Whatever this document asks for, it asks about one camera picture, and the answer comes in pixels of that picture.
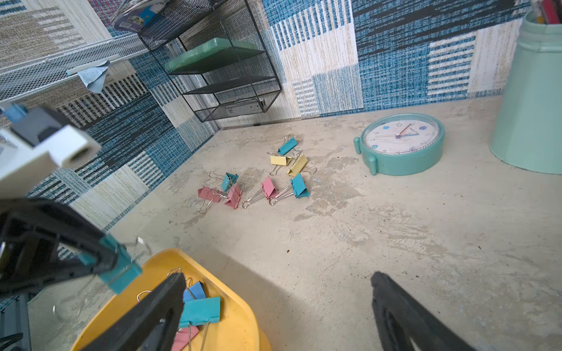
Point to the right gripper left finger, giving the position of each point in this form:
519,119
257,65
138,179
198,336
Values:
151,325

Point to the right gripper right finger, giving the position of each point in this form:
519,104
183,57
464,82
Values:
404,324

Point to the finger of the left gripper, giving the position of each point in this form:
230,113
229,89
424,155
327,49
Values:
68,246

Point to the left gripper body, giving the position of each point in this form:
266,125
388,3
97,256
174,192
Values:
27,253

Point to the pink binder clip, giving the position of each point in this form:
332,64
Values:
267,191
232,197
183,337

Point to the blue binder clip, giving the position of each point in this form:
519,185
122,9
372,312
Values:
194,290

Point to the teal binder clip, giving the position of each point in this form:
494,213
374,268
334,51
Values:
289,143
227,180
127,267
297,189
202,312

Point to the yellow plastic storage box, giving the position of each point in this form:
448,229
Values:
237,329

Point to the light blue cloth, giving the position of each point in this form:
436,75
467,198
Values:
92,75

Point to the mint green alarm clock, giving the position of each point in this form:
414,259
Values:
402,144

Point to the magazines on shelf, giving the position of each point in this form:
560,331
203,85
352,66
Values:
135,15

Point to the mint green pen holder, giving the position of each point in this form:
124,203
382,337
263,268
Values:
527,132

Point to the green tray on shelf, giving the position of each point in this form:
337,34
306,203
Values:
212,55

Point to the pens in holder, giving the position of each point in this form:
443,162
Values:
546,11

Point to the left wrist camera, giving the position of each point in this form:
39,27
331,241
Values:
38,142

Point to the white wire mesh basket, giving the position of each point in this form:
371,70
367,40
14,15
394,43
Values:
22,80

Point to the black wire mesh shelf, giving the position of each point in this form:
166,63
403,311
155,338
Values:
244,88

